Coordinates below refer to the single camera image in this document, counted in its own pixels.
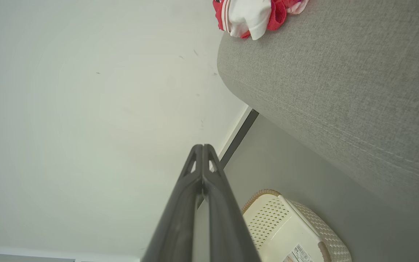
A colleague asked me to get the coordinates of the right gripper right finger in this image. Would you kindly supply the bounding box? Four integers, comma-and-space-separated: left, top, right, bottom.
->
203, 144, 261, 262

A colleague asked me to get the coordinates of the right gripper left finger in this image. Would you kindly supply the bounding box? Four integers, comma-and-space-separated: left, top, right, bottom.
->
141, 144, 204, 262

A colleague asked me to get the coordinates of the white cloth garment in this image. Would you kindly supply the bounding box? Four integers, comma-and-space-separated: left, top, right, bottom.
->
227, 0, 272, 41

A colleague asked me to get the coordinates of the plain red garment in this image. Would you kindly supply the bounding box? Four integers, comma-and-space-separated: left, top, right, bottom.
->
267, 0, 309, 32

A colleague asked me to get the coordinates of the cream perforated laundry basket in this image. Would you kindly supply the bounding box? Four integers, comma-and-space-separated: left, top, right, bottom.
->
241, 189, 352, 262

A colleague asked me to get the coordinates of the white barcode sticker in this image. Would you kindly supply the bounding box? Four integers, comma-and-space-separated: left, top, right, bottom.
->
282, 243, 314, 262

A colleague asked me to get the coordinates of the white black baseboard strip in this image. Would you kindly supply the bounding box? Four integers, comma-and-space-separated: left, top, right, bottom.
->
196, 105, 260, 210

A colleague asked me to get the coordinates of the grey fabric sofa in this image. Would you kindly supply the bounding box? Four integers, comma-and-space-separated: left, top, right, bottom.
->
217, 0, 419, 262

